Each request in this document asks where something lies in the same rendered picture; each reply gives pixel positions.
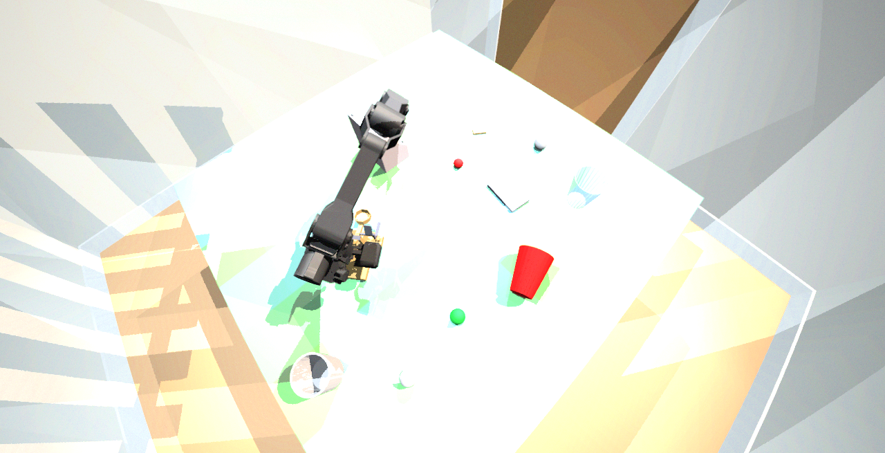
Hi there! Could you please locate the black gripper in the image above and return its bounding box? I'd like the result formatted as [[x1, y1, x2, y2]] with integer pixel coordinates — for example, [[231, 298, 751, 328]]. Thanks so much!
[[340, 239, 382, 269]]

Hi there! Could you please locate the red tapered cylinder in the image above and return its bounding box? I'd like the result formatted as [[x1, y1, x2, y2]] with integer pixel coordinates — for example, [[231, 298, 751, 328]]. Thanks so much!
[[510, 245, 554, 299]]

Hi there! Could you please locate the green ball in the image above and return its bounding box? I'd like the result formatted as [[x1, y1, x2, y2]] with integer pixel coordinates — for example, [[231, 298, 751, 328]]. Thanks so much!
[[450, 308, 466, 324]]

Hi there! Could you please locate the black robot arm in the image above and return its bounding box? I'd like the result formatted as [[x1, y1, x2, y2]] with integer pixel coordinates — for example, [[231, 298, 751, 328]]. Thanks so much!
[[294, 89, 410, 286]]

